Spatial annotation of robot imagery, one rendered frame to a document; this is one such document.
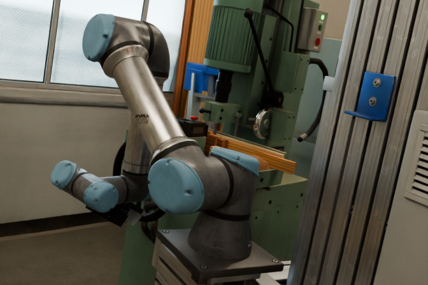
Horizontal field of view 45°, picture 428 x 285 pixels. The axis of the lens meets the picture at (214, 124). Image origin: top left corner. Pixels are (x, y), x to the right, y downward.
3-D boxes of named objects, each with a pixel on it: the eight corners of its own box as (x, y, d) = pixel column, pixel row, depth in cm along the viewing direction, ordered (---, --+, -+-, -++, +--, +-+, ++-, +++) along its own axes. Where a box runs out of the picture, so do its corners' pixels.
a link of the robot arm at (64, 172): (59, 190, 131) (42, 180, 137) (88, 206, 139) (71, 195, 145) (76, 164, 133) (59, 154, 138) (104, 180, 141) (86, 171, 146)
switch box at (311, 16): (295, 48, 204) (303, 7, 201) (307, 50, 211) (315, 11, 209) (308, 50, 200) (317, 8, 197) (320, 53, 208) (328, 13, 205)
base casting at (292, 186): (132, 182, 199) (136, 159, 198) (223, 170, 244) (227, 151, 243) (222, 221, 172) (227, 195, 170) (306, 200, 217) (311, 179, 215)
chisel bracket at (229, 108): (200, 123, 192) (204, 101, 191) (223, 122, 203) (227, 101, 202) (216, 127, 188) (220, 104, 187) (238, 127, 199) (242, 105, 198)
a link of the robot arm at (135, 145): (160, 25, 144) (134, 193, 151) (128, 18, 136) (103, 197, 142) (188, 29, 136) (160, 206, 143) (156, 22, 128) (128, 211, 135)
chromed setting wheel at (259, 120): (248, 138, 193) (255, 106, 191) (267, 138, 203) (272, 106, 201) (255, 140, 191) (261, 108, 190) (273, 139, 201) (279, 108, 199)
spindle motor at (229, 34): (193, 64, 190) (207, -22, 185) (222, 67, 203) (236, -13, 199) (230, 72, 179) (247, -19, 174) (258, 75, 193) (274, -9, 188)
